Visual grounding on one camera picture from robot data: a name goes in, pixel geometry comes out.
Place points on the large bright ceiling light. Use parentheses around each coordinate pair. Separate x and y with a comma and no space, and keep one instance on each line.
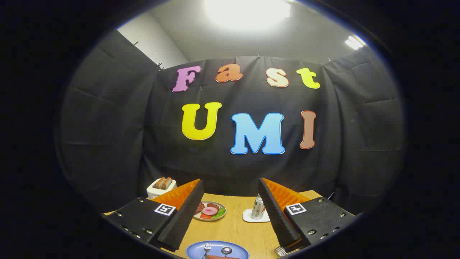
(248,12)

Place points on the blue round plate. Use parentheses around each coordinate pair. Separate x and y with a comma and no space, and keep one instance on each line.
(196,251)

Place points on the small ceiling light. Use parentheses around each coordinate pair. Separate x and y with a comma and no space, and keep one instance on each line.
(354,42)

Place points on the white square coaster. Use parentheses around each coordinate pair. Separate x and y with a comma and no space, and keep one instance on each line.
(248,217)

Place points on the white and green drink can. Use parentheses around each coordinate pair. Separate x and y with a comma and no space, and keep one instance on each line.
(257,210)

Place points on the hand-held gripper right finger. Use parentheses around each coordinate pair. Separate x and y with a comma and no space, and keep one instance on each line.
(273,212)

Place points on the white plate with food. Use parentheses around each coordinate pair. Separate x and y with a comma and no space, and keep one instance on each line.
(210,210)

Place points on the black backdrop cloth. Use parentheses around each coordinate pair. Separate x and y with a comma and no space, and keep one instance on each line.
(107,126)

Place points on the white toaster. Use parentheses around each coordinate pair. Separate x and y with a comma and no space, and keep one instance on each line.
(153,191)

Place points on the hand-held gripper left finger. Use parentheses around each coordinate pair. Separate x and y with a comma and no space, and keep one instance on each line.
(190,208)

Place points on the toasted bread slice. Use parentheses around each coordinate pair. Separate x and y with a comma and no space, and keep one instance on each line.
(160,183)
(168,183)

